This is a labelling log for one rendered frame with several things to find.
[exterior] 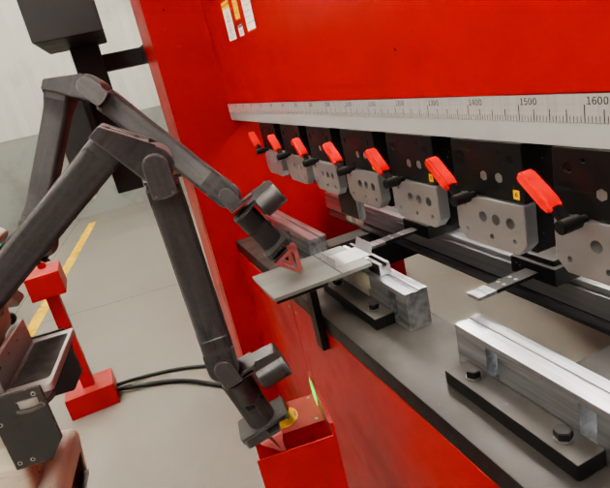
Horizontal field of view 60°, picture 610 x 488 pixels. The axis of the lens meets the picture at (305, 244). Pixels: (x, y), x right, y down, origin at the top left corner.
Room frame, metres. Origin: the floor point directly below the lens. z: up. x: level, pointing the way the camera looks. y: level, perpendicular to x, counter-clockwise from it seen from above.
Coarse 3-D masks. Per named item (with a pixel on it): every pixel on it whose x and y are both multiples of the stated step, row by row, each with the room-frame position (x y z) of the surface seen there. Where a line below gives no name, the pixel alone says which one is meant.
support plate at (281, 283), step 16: (320, 256) 1.34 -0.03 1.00; (272, 272) 1.31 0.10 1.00; (288, 272) 1.28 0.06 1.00; (304, 272) 1.25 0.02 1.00; (320, 272) 1.23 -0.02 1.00; (336, 272) 1.21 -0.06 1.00; (352, 272) 1.20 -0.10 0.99; (272, 288) 1.20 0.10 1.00; (288, 288) 1.18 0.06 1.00; (304, 288) 1.16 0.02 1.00
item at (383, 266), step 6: (354, 246) 1.36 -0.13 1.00; (372, 258) 1.27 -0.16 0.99; (378, 258) 1.24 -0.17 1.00; (372, 264) 1.23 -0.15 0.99; (378, 264) 1.20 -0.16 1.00; (384, 264) 1.21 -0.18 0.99; (372, 270) 1.23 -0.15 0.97; (378, 270) 1.20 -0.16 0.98; (384, 270) 1.20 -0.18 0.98; (390, 270) 1.20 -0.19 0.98
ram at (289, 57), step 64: (256, 0) 1.55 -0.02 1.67; (320, 0) 1.18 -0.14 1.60; (384, 0) 0.95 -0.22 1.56; (448, 0) 0.79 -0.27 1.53; (512, 0) 0.68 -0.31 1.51; (576, 0) 0.59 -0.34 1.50; (256, 64) 1.67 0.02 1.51; (320, 64) 1.23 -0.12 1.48; (384, 64) 0.98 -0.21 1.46; (448, 64) 0.81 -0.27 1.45; (512, 64) 0.69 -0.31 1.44; (576, 64) 0.60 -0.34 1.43; (384, 128) 1.01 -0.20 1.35; (448, 128) 0.83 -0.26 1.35; (512, 128) 0.70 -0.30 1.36; (576, 128) 0.60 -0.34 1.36
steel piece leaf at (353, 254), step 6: (342, 252) 1.33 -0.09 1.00; (348, 252) 1.32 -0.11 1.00; (354, 252) 1.31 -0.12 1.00; (360, 252) 1.30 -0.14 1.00; (324, 258) 1.30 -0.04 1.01; (330, 258) 1.26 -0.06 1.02; (336, 258) 1.30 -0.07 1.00; (342, 258) 1.29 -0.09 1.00; (348, 258) 1.28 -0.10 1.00; (354, 258) 1.27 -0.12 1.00; (360, 258) 1.26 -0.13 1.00; (336, 264) 1.25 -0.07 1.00; (342, 264) 1.24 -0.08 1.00
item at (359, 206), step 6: (342, 198) 1.34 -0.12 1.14; (348, 198) 1.30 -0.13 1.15; (342, 204) 1.34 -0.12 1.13; (348, 204) 1.31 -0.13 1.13; (354, 204) 1.27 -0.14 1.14; (360, 204) 1.27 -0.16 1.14; (342, 210) 1.35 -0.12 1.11; (348, 210) 1.32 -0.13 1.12; (354, 210) 1.28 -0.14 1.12; (360, 210) 1.26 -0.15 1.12; (348, 216) 1.34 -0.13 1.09; (354, 216) 1.28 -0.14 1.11; (360, 216) 1.26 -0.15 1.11; (354, 222) 1.31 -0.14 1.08; (360, 222) 1.28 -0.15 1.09
